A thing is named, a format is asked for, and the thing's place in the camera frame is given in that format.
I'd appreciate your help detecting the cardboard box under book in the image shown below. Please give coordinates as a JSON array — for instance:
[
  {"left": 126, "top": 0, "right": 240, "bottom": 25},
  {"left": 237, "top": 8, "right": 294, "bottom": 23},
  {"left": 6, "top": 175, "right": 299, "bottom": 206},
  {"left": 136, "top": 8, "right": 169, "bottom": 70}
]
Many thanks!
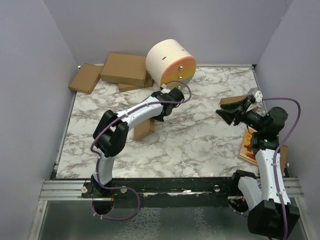
[{"left": 279, "top": 145, "right": 289, "bottom": 177}]

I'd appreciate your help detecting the large folded cardboard box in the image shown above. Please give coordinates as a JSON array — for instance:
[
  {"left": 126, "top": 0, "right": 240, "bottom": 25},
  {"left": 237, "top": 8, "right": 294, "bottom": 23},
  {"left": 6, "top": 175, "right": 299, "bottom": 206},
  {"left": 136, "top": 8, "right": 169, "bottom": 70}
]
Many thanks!
[{"left": 100, "top": 53, "right": 147, "bottom": 87}]

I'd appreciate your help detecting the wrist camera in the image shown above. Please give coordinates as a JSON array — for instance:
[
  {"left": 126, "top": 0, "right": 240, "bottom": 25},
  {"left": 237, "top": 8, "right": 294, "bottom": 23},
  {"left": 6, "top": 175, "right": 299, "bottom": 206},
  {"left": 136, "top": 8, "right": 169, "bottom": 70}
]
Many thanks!
[
  {"left": 245, "top": 87, "right": 263, "bottom": 112},
  {"left": 160, "top": 84, "right": 171, "bottom": 94}
]

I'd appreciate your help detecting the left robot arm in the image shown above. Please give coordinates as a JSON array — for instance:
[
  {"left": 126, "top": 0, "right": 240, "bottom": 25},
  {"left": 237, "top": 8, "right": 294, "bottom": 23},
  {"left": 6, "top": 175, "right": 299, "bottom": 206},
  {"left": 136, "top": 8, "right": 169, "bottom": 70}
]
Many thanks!
[{"left": 90, "top": 87, "right": 190, "bottom": 198}]

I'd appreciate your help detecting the orange paperback book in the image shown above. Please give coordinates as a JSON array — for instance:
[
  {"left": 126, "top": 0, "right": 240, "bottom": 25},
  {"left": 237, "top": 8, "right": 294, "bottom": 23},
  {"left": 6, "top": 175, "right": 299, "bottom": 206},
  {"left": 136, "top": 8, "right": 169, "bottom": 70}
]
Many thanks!
[{"left": 238, "top": 128, "right": 257, "bottom": 165}]

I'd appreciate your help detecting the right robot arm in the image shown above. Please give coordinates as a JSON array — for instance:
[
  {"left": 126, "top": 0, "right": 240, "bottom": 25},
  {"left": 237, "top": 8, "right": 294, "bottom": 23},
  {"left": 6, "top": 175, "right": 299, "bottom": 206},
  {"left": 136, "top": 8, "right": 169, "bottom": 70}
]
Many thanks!
[{"left": 216, "top": 96, "right": 300, "bottom": 240}]

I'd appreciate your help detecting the small folded cardboard box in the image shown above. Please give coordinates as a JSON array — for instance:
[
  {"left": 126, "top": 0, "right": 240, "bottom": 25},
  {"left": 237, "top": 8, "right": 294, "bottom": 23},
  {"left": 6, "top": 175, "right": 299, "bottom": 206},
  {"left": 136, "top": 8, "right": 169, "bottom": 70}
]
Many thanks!
[{"left": 219, "top": 95, "right": 258, "bottom": 112}]

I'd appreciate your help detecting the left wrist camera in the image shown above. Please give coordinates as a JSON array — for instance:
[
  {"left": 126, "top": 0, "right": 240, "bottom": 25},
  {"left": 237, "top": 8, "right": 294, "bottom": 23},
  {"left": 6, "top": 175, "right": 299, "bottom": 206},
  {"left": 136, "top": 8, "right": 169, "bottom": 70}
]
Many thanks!
[{"left": 160, "top": 84, "right": 171, "bottom": 94}]

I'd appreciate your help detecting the round cream drawer cabinet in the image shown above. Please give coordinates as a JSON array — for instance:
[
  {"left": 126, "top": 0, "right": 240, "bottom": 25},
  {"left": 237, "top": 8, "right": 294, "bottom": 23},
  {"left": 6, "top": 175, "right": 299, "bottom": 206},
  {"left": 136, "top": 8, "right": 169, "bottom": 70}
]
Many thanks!
[{"left": 145, "top": 39, "right": 197, "bottom": 89}]

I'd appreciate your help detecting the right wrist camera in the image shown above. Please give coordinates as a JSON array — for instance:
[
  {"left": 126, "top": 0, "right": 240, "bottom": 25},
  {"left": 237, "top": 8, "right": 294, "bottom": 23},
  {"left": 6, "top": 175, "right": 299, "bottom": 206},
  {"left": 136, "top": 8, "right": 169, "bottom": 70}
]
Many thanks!
[{"left": 245, "top": 87, "right": 263, "bottom": 112}]

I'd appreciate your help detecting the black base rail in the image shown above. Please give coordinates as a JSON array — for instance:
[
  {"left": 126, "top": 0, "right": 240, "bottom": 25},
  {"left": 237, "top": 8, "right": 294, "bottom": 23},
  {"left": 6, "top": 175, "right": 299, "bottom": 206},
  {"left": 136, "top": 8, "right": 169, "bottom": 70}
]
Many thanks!
[{"left": 81, "top": 177, "right": 243, "bottom": 208}]

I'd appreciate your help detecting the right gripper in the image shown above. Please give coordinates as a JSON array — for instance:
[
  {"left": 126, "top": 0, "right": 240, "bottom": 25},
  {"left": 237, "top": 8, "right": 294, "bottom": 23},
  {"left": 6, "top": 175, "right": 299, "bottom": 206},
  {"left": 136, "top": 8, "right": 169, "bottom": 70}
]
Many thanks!
[{"left": 217, "top": 96, "right": 266, "bottom": 132}]

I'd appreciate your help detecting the cardboard box under large box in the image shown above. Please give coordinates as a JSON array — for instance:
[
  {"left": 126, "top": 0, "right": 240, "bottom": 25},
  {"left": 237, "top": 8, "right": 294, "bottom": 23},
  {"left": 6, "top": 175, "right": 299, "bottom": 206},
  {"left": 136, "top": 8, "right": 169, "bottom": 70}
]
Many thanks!
[{"left": 118, "top": 78, "right": 153, "bottom": 92}]

